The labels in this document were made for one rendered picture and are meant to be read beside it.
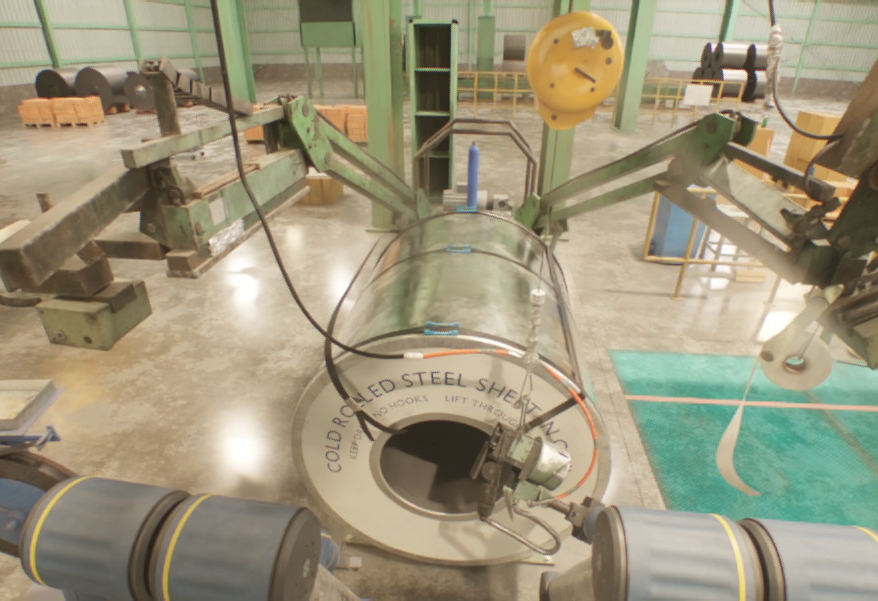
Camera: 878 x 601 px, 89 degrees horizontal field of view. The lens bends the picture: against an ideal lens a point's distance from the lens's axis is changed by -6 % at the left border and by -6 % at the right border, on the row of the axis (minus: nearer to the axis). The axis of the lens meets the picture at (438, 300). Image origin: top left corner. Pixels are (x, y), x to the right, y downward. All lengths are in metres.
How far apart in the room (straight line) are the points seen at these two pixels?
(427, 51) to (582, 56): 6.56
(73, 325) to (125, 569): 0.89
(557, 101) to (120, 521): 1.02
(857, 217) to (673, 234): 4.39
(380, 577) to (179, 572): 1.88
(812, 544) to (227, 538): 0.72
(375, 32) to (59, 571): 5.67
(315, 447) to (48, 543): 1.23
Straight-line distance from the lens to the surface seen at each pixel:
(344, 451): 1.88
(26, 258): 0.87
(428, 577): 2.51
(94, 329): 1.47
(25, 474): 2.23
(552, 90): 1.06
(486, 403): 1.61
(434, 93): 7.68
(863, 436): 4.14
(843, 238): 1.46
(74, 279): 1.47
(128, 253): 1.36
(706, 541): 0.71
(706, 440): 3.49
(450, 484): 2.14
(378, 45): 5.98
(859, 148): 1.39
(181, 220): 1.22
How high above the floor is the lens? 2.16
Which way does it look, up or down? 28 degrees down
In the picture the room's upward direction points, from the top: 1 degrees clockwise
